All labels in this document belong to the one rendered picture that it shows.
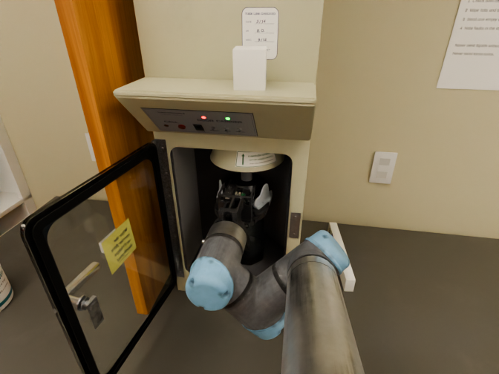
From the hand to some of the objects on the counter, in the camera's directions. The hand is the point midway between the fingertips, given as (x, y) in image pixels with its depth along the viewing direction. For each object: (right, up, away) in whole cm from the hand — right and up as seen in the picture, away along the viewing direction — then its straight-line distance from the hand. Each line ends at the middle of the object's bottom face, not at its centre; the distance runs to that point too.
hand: (246, 192), depth 80 cm
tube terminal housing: (-1, -23, +16) cm, 28 cm away
